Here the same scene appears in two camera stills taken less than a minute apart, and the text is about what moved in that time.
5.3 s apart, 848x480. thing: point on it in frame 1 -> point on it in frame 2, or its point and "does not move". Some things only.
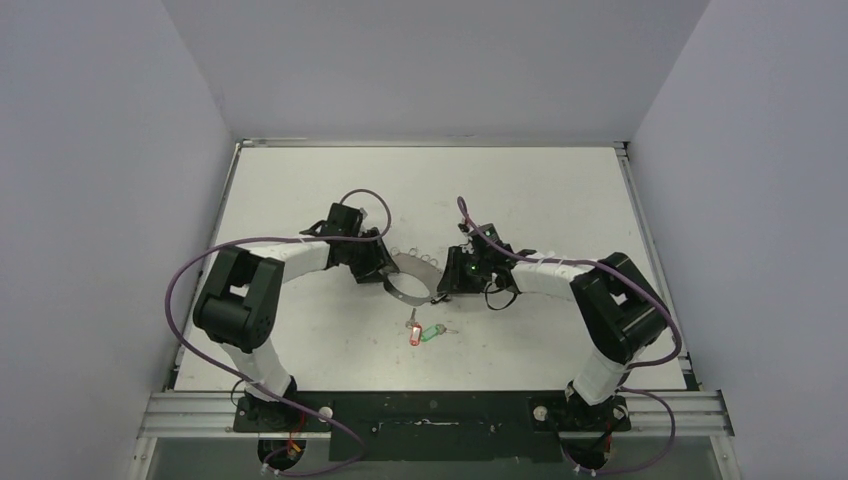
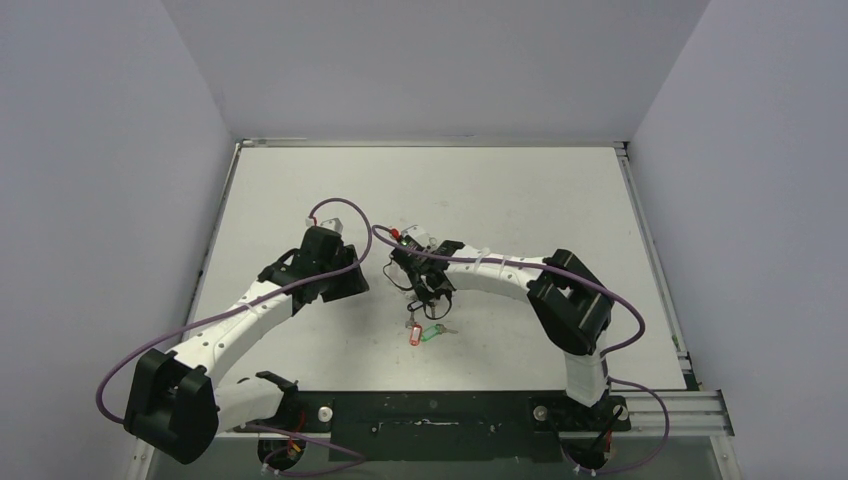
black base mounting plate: [436, 426] does not move
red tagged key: [416, 330] does not move
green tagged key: [432, 332] does not move
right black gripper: [454, 269] -> [427, 287]
